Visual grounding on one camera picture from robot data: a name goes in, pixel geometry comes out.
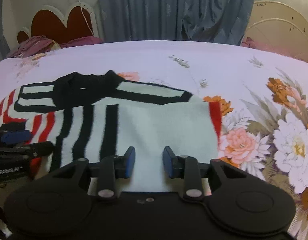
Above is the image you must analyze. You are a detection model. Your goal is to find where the cream round headboard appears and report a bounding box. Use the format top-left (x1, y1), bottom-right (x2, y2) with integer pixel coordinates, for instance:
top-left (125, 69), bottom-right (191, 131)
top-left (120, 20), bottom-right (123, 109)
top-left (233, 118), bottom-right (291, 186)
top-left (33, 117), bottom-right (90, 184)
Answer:
top-left (240, 1), bottom-right (308, 63)

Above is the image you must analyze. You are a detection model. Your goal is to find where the pink floral bed sheet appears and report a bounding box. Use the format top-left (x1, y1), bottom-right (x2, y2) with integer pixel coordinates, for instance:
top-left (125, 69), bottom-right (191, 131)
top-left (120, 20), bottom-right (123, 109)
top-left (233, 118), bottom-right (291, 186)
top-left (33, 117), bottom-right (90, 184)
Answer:
top-left (0, 41), bottom-right (308, 239)

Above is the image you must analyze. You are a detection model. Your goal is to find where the pink pillow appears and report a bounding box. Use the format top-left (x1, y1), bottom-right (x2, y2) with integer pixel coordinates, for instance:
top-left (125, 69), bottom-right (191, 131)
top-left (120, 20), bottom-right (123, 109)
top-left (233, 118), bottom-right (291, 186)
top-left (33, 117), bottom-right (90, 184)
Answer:
top-left (59, 36), bottom-right (103, 48)

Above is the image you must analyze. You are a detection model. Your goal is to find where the white hanging cable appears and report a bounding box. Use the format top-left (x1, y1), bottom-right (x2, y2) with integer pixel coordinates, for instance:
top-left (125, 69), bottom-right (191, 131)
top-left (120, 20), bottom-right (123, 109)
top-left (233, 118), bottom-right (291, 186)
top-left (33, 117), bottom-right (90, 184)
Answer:
top-left (66, 0), bottom-right (95, 37)

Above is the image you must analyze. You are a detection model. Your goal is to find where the purple folded bedding pile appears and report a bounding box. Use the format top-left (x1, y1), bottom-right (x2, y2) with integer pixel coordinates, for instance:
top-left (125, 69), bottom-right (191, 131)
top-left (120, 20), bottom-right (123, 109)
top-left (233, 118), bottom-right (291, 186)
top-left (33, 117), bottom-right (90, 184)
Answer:
top-left (6, 36), bottom-right (61, 58)

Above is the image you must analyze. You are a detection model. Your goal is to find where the blue centre curtain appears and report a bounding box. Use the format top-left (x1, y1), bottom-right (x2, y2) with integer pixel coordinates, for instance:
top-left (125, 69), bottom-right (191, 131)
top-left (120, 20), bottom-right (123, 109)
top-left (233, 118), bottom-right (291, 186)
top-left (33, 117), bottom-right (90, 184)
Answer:
top-left (99, 0), bottom-right (254, 45)

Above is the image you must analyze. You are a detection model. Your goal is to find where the red heart-shaped headboard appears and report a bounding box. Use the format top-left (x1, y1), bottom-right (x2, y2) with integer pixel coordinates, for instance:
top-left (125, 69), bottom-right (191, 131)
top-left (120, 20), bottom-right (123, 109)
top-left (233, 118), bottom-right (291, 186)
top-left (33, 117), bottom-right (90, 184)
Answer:
top-left (17, 2), bottom-right (99, 44)

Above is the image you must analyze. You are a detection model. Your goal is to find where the striped knit child sweater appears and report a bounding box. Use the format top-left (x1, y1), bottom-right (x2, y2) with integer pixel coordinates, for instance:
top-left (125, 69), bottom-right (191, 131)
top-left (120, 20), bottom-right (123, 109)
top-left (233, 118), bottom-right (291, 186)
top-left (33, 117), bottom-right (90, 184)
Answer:
top-left (0, 71), bottom-right (221, 192)

